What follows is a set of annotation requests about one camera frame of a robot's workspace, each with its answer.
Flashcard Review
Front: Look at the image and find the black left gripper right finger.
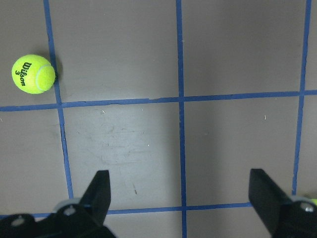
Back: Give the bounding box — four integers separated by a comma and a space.
248, 169, 317, 238

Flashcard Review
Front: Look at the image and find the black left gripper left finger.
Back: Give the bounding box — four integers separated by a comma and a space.
0, 170, 115, 238

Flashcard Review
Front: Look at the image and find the yellow tennis ball near base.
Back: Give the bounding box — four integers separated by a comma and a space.
307, 198, 317, 206

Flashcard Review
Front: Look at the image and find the yellow Wilson tennis ball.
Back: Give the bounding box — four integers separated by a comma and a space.
11, 55, 55, 94

